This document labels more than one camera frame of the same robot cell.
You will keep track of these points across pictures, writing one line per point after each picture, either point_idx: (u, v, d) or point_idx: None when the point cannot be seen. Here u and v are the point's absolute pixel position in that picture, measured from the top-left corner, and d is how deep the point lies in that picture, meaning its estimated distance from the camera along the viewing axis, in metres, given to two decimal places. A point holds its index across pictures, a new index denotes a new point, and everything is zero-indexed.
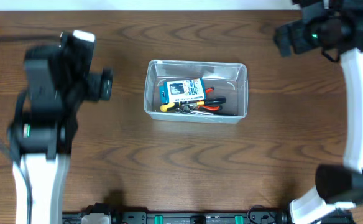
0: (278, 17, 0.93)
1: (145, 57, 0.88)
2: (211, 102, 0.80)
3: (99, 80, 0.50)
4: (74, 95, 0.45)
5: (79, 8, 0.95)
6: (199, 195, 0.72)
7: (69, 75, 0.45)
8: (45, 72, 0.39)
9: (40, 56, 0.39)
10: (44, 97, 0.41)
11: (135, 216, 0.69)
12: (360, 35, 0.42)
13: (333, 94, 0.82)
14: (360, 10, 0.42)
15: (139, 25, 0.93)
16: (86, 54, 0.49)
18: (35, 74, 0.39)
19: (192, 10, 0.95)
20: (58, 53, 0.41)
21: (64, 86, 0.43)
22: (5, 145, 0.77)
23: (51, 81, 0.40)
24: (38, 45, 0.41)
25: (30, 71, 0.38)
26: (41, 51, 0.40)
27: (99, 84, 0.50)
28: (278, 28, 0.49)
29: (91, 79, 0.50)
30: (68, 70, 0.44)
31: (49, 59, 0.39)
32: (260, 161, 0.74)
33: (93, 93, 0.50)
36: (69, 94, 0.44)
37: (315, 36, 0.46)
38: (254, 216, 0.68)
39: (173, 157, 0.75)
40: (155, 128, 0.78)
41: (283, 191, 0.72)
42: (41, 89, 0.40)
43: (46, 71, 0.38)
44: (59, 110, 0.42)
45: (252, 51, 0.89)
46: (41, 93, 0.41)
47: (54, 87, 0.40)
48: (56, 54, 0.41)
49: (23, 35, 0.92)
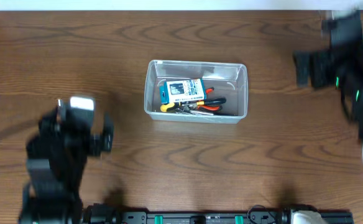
0: (278, 16, 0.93)
1: (145, 57, 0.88)
2: (211, 102, 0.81)
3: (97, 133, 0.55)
4: (76, 178, 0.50)
5: (78, 9, 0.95)
6: (199, 195, 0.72)
7: (71, 161, 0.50)
8: (44, 168, 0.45)
9: (40, 155, 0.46)
10: (47, 186, 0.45)
11: (135, 216, 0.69)
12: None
13: (333, 94, 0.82)
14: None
15: (138, 25, 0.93)
16: (84, 131, 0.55)
18: (39, 172, 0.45)
19: (191, 11, 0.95)
20: (55, 146, 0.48)
21: (67, 175, 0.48)
22: (6, 145, 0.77)
23: (51, 175, 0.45)
24: (36, 142, 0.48)
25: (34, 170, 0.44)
26: (41, 151, 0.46)
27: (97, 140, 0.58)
28: None
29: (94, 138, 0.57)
30: (68, 158, 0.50)
31: (48, 158, 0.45)
32: (260, 162, 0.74)
33: (94, 151, 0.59)
36: (72, 182, 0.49)
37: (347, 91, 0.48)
38: (254, 216, 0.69)
39: (173, 158, 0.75)
40: (155, 129, 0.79)
41: (283, 191, 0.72)
42: (45, 180, 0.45)
43: (47, 166, 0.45)
44: (64, 196, 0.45)
45: (251, 51, 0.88)
46: (43, 186, 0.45)
47: (56, 177, 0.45)
48: (55, 150, 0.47)
49: (23, 35, 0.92)
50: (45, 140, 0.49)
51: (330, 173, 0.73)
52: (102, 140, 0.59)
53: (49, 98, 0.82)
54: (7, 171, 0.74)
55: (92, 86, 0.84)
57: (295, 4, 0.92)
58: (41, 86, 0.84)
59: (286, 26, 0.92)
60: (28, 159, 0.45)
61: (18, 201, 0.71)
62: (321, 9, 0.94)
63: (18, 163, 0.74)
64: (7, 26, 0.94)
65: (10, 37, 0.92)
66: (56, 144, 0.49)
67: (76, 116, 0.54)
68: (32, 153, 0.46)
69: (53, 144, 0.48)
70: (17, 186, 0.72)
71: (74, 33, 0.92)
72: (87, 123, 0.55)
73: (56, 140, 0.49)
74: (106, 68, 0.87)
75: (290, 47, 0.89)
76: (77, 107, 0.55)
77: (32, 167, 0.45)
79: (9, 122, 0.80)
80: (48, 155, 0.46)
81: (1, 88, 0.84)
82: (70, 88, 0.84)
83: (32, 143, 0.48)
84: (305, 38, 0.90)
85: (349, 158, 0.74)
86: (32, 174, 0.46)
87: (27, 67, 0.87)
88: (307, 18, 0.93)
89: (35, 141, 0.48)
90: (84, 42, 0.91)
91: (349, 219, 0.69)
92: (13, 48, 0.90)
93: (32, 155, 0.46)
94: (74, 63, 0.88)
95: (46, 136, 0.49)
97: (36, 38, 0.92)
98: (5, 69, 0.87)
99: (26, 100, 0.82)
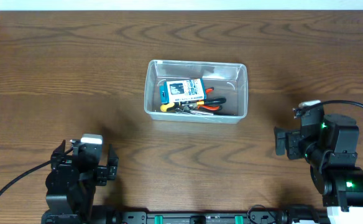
0: (278, 17, 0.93)
1: (146, 57, 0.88)
2: (211, 102, 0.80)
3: (107, 170, 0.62)
4: (87, 205, 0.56)
5: (79, 9, 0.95)
6: (199, 195, 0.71)
7: (84, 191, 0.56)
8: (64, 203, 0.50)
9: (61, 191, 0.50)
10: (64, 215, 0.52)
11: (135, 216, 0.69)
12: (341, 195, 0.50)
13: (333, 95, 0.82)
14: (342, 172, 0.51)
15: (139, 25, 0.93)
16: (91, 163, 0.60)
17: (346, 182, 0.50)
18: (58, 203, 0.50)
19: (192, 11, 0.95)
20: (73, 180, 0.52)
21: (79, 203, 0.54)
22: (5, 145, 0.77)
23: (69, 208, 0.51)
24: (55, 178, 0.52)
25: (54, 203, 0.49)
26: (60, 185, 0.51)
27: (107, 170, 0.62)
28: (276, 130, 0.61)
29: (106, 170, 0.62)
30: (81, 188, 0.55)
31: (66, 192, 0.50)
32: (260, 161, 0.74)
33: (102, 181, 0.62)
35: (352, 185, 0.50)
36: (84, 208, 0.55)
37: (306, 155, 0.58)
38: (254, 216, 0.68)
39: (173, 158, 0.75)
40: (154, 128, 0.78)
41: (283, 191, 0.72)
42: (63, 211, 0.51)
43: (65, 201, 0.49)
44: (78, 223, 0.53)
45: (251, 50, 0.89)
46: (61, 215, 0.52)
47: (71, 208, 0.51)
48: (72, 183, 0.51)
49: (23, 36, 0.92)
50: (64, 176, 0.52)
51: None
52: (109, 170, 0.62)
53: (49, 98, 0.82)
54: (6, 171, 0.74)
55: (92, 86, 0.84)
57: (295, 4, 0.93)
58: (41, 86, 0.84)
59: (286, 26, 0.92)
60: (48, 195, 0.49)
61: (18, 201, 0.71)
62: (321, 9, 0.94)
63: (18, 163, 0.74)
64: (7, 26, 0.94)
65: (10, 37, 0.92)
66: (74, 180, 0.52)
67: (86, 151, 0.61)
68: (52, 188, 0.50)
69: (71, 180, 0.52)
70: (16, 186, 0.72)
71: (74, 33, 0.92)
72: (96, 157, 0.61)
73: (75, 177, 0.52)
74: (106, 68, 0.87)
75: (290, 47, 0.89)
76: (87, 142, 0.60)
77: (53, 201, 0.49)
79: (9, 122, 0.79)
80: (69, 189, 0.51)
81: (1, 88, 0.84)
82: (69, 88, 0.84)
83: (50, 178, 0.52)
84: (305, 38, 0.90)
85: None
86: (52, 208, 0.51)
87: (27, 67, 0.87)
88: (307, 19, 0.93)
89: (53, 177, 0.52)
90: (84, 42, 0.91)
91: None
92: (13, 48, 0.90)
93: (53, 190, 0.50)
94: (74, 63, 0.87)
95: (64, 172, 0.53)
97: (36, 38, 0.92)
98: (4, 68, 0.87)
99: (26, 99, 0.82)
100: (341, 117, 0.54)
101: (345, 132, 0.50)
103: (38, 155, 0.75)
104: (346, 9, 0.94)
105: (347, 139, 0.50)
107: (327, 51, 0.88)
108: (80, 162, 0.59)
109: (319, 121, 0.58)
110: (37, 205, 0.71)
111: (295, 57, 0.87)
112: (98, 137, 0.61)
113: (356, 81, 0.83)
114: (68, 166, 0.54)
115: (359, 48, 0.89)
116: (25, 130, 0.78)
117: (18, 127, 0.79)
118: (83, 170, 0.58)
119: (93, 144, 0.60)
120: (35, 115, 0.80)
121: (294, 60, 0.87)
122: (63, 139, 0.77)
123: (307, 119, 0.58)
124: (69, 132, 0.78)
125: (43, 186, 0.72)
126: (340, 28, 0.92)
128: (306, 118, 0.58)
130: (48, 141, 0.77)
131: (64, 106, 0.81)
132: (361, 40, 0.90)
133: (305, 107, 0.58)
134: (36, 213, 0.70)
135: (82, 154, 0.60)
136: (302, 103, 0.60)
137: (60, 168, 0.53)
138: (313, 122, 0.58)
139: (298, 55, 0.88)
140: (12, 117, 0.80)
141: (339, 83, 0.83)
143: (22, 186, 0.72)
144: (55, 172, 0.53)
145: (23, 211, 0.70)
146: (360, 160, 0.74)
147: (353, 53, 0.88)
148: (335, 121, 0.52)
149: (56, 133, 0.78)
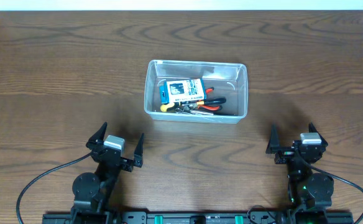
0: (278, 16, 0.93)
1: (146, 57, 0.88)
2: (211, 102, 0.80)
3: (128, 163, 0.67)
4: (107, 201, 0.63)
5: (79, 9, 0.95)
6: (198, 195, 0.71)
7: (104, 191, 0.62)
8: (89, 207, 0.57)
9: (85, 197, 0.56)
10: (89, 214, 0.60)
11: (135, 216, 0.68)
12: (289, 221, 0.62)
13: (332, 95, 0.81)
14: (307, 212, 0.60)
15: (139, 25, 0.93)
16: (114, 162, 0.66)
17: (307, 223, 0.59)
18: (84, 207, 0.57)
19: (192, 11, 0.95)
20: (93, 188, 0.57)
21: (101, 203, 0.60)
22: (5, 145, 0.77)
23: (94, 210, 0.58)
24: (80, 185, 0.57)
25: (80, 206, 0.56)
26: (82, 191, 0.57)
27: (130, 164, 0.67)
28: (273, 147, 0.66)
29: (128, 163, 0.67)
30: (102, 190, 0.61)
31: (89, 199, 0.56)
32: (260, 161, 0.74)
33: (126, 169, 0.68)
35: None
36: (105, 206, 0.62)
37: (291, 173, 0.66)
38: (254, 216, 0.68)
39: (173, 157, 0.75)
40: (154, 128, 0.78)
41: (283, 191, 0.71)
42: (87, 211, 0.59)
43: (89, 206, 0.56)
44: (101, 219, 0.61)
45: (251, 51, 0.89)
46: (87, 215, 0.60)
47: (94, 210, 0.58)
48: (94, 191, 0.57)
49: (25, 35, 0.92)
50: (87, 183, 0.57)
51: (332, 172, 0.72)
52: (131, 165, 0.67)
53: (49, 98, 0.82)
54: (6, 171, 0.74)
55: (92, 86, 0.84)
57: (295, 4, 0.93)
58: (41, 85, 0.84)
59: (286, 26, 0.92)
60: (76, 201, 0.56)
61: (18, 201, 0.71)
62: (321, 9, 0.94)
63: (18, 163, 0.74)
64: (7, 26, 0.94)
65: (10, 37, 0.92)
66: (96, 188, 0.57)
67: (107, 154, 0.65)
68: (78, 195, 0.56)
69: (92, 188, 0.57)
70: (16, 186, 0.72)
71: (74, 33, 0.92)
72: (116, 159, 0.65)
73: (97, 184, 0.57)
74: (106, 67, 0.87)
75: (289, 48, 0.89)
76: (110, 144, 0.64)
77: (79, 205, 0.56)
79: (9, 122, 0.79)
80: (91, 196, 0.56)
81: (0, 89, 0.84)
82: (70, 88, 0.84)
83: (76, 185, 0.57)
84: (305, 38, 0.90)
85: (349, 158, 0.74)
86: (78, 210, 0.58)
87: (27, 66, 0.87)
88: (307, 19, 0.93)
89: (78, 184, 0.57)
90: (84, 42, 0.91)
91: (349, 219, 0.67)
92: (13, 48, 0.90)
93: (79, 195, 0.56)
94: (74, 63, 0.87)
95: (87, 178, 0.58)
97: (37, 38, 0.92)
98: (4, 68, 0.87)
99: (26, 99, 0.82)
100: (322, 189, 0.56)
101: (320, 203, 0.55)
103: (38, 155, 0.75)
104: (347, 9, 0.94)
105: (321, 205, 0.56)
107: (327, 51, 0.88)
108: (101, 162, 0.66)
109: (315, 155, 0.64)
110: (37, 205, 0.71)
111: (295, 57, 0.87)
112: (120, 142, 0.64)
113: (355, 81, 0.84)
114: (90, 173, 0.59)
115: (359, 48, 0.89)
116: (25, 130, 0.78)
117: (18, 127, 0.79)
118: (104, 172, 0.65)
119: (115, 149, 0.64)
120: (35, 115, 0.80)
121: (293, 60, 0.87)
122: (64, 139, 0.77)
123: (303, 154, 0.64)
124: (69, 132, 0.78)
125: (43, 186, 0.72)
126: (340, 28, 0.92)
128: (304, 151, 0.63)
130: (48, 141, 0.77)
131: (64, 106, 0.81)
132: (361, 40, 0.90)
133: (304, 144, 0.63)
134: (36, 213, 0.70)
135: (103, 155, 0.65)
136: (306, 135, 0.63)
137: (84, 176, 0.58)
138: (307, 157, 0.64)
139: (298, 55, 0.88)
140: (12, 117, 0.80)
141: (338, 83, 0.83)
143: (22, 186, 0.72)
144: (79, 179, 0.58)
145: (23, 211, 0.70)
146: (361, 160, 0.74)
147: (353, 53, 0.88)
148: (317, 190, 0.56)
149: (56, 133, 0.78)
